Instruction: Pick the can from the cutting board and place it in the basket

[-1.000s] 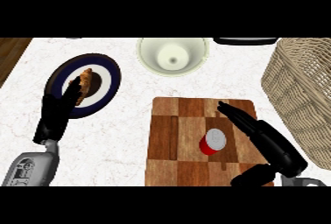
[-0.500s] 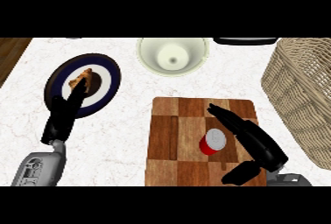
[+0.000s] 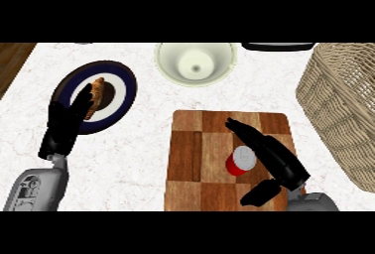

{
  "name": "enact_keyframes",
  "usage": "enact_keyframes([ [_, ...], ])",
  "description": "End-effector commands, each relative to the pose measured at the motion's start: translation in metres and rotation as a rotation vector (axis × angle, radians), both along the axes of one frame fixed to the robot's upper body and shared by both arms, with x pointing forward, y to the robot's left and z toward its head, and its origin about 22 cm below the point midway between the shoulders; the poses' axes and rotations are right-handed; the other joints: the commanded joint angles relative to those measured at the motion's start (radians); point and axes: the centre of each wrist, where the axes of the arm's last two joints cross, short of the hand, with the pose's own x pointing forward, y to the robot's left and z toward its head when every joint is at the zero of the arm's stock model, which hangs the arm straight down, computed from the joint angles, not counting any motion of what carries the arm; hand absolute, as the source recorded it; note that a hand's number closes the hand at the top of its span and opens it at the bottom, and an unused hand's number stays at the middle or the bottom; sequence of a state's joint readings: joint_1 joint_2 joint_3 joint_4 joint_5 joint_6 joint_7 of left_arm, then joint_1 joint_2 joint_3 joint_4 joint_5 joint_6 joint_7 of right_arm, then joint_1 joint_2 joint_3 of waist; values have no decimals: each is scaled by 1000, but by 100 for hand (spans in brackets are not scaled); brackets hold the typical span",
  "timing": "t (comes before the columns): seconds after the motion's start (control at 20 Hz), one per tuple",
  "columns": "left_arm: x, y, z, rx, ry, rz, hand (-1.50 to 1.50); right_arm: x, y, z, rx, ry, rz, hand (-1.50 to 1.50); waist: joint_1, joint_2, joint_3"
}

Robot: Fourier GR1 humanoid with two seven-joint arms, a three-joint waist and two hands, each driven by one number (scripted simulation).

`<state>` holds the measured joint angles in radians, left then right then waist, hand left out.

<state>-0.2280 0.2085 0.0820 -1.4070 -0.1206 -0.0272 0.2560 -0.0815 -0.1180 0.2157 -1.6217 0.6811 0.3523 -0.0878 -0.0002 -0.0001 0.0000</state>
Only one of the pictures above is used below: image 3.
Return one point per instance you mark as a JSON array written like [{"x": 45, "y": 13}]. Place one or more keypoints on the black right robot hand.
[{"x": 274, "y": 155}]

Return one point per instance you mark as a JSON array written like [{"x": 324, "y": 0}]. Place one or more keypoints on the brown wooden surface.
[{"x": 13, "y": 63}]

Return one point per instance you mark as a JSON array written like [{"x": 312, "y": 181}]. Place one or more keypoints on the red can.
[{"x": 241, "y": 161}]

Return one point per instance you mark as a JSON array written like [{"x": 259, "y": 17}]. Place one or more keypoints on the brown croissant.
[{"x": 98, "y": 92}]

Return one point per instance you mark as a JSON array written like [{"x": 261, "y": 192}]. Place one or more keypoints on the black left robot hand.
[{"x": 64, "y": 125}]

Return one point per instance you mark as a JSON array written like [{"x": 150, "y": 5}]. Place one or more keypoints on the wicker basket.
[{"x": 339, "y": 112}]

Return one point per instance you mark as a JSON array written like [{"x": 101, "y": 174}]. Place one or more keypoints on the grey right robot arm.
[{"x": 311, "y": 201}]

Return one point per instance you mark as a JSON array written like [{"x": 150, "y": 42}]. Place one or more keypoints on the checkered wooden cutting board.
[{"x": 200, "y": 158}]

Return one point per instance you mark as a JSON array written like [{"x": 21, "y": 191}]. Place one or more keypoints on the pale green bowl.
[{"x": 196, "y": 64}]

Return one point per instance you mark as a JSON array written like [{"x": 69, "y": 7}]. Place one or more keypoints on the dark blue and white plate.
[{"x": 114, "y": 89}]

